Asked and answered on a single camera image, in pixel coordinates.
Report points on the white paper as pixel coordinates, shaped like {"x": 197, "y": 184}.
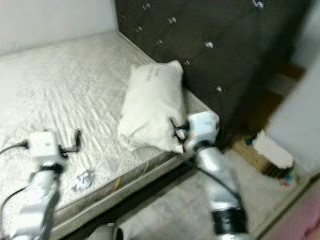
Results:
{"x": 84, "y": 180}

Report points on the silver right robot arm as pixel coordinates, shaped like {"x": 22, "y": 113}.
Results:
{"x": 217, "y": 175}

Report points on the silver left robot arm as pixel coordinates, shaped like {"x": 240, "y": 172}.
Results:
{"x": 30, "y": 205}

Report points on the white pillow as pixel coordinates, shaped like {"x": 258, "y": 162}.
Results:
{"x": 152, "y": 105}

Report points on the white quilted mattress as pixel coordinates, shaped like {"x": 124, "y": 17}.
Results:
{"x": 60, "y": 85}

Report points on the brown floor mat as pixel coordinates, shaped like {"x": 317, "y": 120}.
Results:
{"x": 247, "y": 152}

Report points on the dark bed base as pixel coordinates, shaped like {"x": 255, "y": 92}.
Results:
{"x": 145, "y": 192}

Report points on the white box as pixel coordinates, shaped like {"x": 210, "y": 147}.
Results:
{"x": 272, "y": 149}

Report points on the grey robot left leg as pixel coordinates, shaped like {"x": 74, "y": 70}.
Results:
{"x": 104, "y": 232}

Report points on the dark tufted headboard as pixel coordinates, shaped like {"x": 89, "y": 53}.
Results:
{"x": 220, "y": 45}

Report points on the small blue red item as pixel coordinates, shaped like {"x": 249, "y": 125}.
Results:
{"x": 285, "y": 180}

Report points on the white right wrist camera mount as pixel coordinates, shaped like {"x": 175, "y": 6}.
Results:
{"x": 202, "y": 127}

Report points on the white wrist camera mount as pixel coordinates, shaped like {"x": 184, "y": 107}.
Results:
{"x": 44, "y": 146}
{"x": 202, "y": 127}

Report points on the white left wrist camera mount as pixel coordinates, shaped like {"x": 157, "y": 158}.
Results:
{"x": 44, "y": 146}

